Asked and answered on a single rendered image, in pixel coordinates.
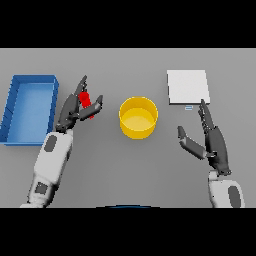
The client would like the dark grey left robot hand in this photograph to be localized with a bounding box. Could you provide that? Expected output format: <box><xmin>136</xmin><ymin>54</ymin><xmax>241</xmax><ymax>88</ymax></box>
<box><xmin>55</xmin><ymin>74</ymin><xmax>104</xmax><ymax>134</ymax></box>

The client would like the pale square scale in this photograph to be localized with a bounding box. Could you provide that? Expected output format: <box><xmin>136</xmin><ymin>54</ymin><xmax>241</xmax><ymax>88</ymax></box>
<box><xmin>166</xmin><ymin>69</ymin><xmax>212</xmax><ymax>111</ymax></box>

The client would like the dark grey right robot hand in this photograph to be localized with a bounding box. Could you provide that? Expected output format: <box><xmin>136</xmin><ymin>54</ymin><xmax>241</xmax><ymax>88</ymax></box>
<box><xmin>176</xmin><ymin>98</ymin><xmax>233</xmax><ymax>177</ymax></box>

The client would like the yellow bowl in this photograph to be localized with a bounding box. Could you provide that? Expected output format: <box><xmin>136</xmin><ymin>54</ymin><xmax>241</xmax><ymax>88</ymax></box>
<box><xmin>118</xmin><ymin>96</ymin><xmax>159</xmax><ymax>140</ymax></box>

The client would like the red beaker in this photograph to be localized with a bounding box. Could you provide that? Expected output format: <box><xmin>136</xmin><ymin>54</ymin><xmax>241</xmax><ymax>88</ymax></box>
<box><xmin>78</xmin><ymin>90</ymin><xmax>96</xmax><ymax>120</ymax></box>

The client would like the blue tray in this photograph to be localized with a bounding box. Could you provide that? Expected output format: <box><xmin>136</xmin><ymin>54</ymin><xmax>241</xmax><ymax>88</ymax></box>
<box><xmin>0</xmin><ymin>74</ymin><xmax>60</xmax><ymax>147</ymax></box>

